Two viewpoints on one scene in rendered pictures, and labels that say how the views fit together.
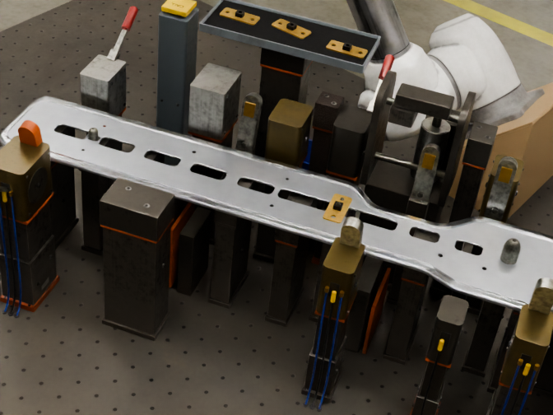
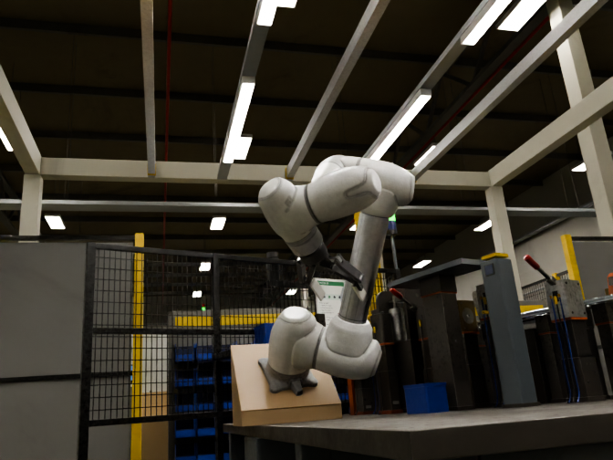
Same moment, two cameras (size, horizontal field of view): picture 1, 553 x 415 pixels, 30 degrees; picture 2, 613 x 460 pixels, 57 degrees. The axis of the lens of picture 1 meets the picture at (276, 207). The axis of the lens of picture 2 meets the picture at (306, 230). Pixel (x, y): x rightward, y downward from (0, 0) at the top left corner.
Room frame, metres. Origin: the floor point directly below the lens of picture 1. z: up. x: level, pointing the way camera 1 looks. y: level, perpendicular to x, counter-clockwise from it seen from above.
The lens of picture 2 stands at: (3.74, 0.98, 0.74)
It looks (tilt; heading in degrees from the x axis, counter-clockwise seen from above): 18 degrees up; 221
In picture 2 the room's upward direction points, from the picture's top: 4 degrees counter-clockwise
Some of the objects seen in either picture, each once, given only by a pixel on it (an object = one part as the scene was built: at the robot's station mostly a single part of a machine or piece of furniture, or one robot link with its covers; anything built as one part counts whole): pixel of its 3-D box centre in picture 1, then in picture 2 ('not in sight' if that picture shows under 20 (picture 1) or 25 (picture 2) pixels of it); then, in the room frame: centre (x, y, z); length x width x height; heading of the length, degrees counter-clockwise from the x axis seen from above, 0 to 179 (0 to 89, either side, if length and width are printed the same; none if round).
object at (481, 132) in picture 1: (462, 212); not in sight; (1.72, -0.39, 0.91); 0.07 x 0.05 x 0.42; 165
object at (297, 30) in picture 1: (291, 26); not in sight; (1.97, 0.01, 1.17); 0.08 x 0.04 x 0.01; 58
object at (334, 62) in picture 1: (290, 33); (435, 275); (1.96, 0.01, 1.16); 0.37 x 0.14 x 0.02; 75
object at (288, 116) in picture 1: (284, 182); (464, 354); (1.79, -0.01, 0.89); 0.12 x 0.08 x 0.38; 165
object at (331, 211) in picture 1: (337, 206); not in sight; (1.58, -0.12, 1.01); 0.08 x 0.04 x 0.01; 165
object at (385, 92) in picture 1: (406, 186); (408, 347); (1.75, -0.27, 0.94); 0.18 x 0.13 x 0.49; 75
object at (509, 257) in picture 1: (510, 252); not in sight; (1.49, -0.45, 1.02); 0.03 x 0.03 x 0.07
